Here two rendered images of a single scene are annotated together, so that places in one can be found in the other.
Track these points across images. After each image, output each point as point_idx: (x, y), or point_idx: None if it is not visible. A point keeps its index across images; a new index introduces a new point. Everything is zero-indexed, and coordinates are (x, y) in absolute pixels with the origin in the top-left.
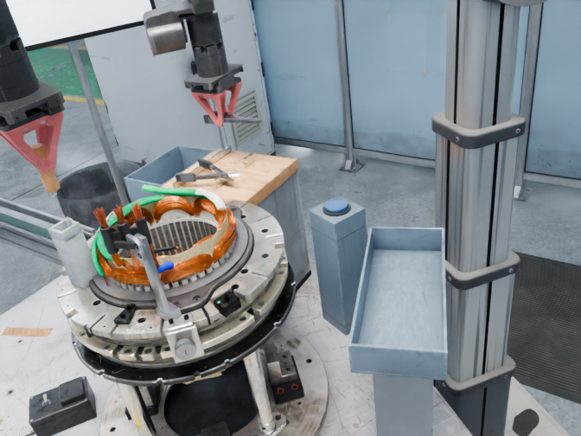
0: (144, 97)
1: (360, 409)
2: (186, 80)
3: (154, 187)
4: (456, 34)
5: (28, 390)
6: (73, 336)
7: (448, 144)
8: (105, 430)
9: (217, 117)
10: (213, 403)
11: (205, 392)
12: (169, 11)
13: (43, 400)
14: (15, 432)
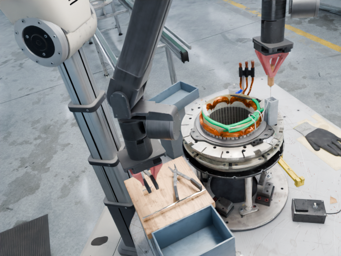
0: None
1: (186, 160)
2: (163, 151)
3: (225, 125)
4: (82, 64)
5: (335, 245)
6: (283, 139)
7: (101, 106)
8: (285, 189)
9: (152, 175)
10: (235, 186)
11: (236, 193)
12: (156, 103)
13: (316, 207)
14: (336, 219)
